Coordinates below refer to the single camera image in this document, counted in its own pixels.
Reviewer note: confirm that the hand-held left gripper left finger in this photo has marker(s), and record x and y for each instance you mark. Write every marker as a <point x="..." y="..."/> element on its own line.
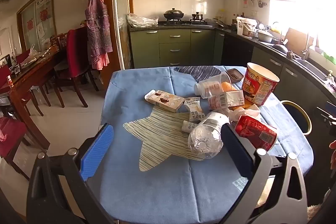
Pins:
<point x="97" y="151"/>

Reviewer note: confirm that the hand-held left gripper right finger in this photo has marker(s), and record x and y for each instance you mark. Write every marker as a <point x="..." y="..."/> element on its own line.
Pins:
<point x="236" y="154"/>

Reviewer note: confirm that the red drink can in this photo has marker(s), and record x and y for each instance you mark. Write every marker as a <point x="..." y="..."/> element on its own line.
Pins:
<point x="257" y="132"/>

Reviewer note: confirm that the yellow rimmed trash bin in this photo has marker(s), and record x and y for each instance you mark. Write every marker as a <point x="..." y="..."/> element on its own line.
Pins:
<point x="296" y="116"/>

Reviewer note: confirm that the clear plastic water bottle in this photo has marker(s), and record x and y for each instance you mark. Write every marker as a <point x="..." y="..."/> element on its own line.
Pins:
<point x="204" y="140"/>

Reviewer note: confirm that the white paper towel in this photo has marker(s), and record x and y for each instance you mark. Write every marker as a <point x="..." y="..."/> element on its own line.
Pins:
<point x="236" y="113"/>

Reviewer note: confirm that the pink and white carton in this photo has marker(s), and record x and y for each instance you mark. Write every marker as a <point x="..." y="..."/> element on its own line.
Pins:
<point x="225" y="100"/>

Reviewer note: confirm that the small white tube packet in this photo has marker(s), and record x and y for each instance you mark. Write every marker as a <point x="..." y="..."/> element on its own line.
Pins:
<point x="187" y="126"/>

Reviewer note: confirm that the white snack wrapper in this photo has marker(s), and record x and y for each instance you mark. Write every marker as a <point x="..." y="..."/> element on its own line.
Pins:
<point x="195" y="113"/>

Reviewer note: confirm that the red instant noodle cup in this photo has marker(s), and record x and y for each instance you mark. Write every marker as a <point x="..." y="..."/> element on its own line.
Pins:
<point x="258" y="87"/>

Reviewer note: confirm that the clear plastic cup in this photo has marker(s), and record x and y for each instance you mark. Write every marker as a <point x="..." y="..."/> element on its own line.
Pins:
<point x="210" y="87"/>

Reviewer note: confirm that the small dark rectangular tray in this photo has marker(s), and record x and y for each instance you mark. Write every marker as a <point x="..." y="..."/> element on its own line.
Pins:
<point x="235" y="75"/>

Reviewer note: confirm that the beige illustrated carton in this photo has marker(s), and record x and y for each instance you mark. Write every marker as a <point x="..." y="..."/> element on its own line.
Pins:
<point x="162" y="100"/>

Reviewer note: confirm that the steel kitchen sink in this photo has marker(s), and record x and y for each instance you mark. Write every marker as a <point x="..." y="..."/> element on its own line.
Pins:
<point x="312" y="66"/>

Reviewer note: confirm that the steel kitchen faucet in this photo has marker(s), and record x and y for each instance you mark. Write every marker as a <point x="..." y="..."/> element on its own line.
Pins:
<point x="305" y="45"/>

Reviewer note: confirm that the blue star print tablecloth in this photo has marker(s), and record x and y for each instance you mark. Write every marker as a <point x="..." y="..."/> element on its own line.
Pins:
<point x="162" y="187"/>

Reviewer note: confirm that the dark pan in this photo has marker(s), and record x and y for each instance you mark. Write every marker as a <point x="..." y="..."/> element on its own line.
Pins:
<point x="279" y="48"/>

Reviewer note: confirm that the wooden cutting board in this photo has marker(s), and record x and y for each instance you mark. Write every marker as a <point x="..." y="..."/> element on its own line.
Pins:
<point x="296" y="37"/>

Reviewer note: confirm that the red upholstered wooden chair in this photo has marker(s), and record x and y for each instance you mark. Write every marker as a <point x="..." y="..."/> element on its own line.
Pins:
<point x="13" y="132"/>
<point x="76" y="48"/>

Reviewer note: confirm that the white basin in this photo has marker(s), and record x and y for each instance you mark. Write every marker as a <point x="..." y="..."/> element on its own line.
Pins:
<point x="265" y="36"/>

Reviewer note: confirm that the wooden dining table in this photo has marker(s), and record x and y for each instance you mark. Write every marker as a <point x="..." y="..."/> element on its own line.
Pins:
<point x="26" y="71"/>

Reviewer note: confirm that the crumpled clear plastic sheet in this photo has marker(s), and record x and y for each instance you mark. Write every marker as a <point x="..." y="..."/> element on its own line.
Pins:
<point x="31" y="57"/>

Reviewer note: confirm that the green kitchen base cabinets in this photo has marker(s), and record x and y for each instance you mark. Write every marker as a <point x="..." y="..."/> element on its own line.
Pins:
<point x="173" y="48"/>

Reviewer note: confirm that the checkered apron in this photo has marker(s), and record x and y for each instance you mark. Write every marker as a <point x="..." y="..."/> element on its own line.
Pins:
<point x="97" y="24"/>

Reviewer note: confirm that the glass pot lid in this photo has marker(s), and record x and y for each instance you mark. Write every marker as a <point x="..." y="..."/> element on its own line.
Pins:
<point x="220" y="24"/>

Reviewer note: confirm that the clear plastic bag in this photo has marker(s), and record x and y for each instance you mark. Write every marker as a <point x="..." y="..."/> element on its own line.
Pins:
<point x="141" y="21"/>

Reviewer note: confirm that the gas stove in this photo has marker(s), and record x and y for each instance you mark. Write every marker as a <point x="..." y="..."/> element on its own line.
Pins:
<point x="183" y="23"/>

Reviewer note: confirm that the small lidded cooking pot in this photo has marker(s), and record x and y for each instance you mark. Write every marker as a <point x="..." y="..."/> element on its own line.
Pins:
<point x="197" y="16"/>

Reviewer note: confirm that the black lidded wok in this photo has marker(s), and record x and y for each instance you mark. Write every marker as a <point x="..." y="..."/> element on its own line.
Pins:
<point x="173" y="14"/>

